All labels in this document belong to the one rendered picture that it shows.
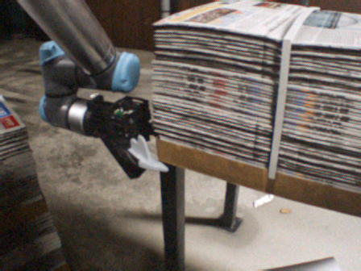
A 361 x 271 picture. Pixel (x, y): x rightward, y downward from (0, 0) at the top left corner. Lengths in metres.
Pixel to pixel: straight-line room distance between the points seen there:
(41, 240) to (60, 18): 0.53
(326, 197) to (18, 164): 0.56
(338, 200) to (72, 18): 0.44
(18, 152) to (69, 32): 0.28
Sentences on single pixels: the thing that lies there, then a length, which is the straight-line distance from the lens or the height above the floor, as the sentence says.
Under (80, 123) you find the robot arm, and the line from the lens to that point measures 0.65.
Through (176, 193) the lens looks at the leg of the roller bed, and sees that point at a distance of 0.82.
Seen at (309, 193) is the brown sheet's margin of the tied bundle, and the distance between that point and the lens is 0.45.
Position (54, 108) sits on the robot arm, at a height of 0.83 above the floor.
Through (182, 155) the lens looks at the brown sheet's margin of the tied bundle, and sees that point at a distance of 0.50.
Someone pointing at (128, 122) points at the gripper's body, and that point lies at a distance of 0.57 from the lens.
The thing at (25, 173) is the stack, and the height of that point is 0.72.
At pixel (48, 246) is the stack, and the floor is 0.50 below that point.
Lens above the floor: 1.08
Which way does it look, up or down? 29 degrees down
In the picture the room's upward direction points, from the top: straight up
